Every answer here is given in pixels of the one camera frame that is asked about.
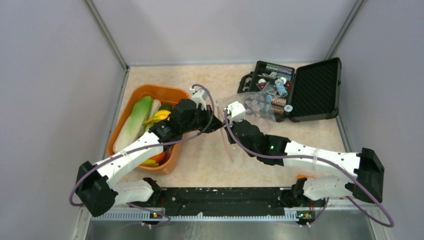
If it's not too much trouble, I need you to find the orange fruit toy front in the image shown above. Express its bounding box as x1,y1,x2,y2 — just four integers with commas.
150,152,166,163

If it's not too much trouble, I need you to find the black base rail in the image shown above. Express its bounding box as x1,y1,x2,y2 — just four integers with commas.
154,187,307,217

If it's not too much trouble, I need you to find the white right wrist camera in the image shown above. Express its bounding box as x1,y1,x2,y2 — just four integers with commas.
226,101,246,123

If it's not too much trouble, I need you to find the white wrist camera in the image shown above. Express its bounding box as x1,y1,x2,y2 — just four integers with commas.
226,101,246,123
190,86,209,110

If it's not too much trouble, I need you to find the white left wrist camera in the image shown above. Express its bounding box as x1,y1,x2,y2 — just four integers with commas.
190,86,209,110

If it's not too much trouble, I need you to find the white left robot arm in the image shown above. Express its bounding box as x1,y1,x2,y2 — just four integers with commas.
69,98,223,217

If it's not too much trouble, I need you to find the green napa cabbage toy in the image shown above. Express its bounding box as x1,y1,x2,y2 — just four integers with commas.
112,96,154,153

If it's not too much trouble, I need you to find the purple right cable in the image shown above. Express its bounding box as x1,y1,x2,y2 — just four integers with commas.
223,109,395,228

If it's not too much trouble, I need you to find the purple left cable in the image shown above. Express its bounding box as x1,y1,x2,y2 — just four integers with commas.
68,83,216,228

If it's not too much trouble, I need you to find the orange plastic bin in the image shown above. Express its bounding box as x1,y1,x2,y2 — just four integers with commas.
106,84,192,175

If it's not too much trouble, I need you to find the orange carrot toy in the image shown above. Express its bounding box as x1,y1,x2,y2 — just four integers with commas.
297,174,310,179

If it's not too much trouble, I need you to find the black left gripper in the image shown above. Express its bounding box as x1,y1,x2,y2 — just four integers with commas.
181,105,224,134

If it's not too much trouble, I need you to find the clear zip top bag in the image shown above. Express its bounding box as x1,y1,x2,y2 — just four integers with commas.
215,92,276,163

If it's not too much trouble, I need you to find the purple cable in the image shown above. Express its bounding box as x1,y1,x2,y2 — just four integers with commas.
223,109,395,228
68,83,216,228

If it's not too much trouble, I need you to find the yellow banana toy front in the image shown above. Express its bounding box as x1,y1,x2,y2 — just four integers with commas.
140,159,159,168

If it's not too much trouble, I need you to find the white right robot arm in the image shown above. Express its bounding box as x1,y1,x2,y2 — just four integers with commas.
225,120,385,204

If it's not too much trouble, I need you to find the yellow banana bunch toy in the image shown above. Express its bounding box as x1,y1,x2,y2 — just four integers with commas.
142,110,171,126

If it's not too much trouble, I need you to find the black poker chip case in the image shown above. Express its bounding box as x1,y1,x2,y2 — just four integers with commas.
237,57,342,123

